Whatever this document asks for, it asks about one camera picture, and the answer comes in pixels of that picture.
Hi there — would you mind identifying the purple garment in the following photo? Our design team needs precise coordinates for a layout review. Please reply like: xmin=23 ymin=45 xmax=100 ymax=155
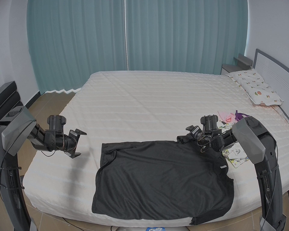
xmin=234 ymin=110 xmax=250 ymax=120

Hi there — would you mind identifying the white printed garment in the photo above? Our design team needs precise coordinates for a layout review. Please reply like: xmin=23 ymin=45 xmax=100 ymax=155
xmin=219 ymin=122 xmax=249 ymax=169

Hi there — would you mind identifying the grey bedside table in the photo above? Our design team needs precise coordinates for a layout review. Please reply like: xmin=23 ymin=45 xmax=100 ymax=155
xmin=222 ymin=53 xmax=253 ymax=75

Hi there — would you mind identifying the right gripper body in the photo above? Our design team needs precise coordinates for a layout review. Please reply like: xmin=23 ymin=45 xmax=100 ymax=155
xmin=186 ymin=125 xmax=213 ymax=147

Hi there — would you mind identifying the pink garment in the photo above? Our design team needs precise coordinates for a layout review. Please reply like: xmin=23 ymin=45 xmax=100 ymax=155
xmin=218 ymin=110 xmax=236 ymax=125

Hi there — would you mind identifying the black T-shirt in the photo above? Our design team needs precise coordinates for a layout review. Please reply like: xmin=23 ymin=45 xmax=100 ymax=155
xmin=91 ymin=135 xmax=234 ymax=225

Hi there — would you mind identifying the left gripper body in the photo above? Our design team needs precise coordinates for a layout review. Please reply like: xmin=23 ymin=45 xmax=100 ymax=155
xmin=59 ymin=130 xmax=78 ymax=157

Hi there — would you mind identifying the white printed pillow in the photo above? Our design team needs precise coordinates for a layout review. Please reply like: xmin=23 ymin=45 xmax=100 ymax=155
xmin=227 ymin=69 xmax=284 ymax=106

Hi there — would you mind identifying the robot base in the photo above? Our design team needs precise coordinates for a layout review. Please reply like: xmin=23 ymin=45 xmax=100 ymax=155
xmin=115 ymin=226 xmax=188 ymax=231

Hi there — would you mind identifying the bed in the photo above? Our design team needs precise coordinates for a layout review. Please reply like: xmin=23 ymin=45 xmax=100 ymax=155
xmin=23 ymin=48 xmax=289 ymax=227

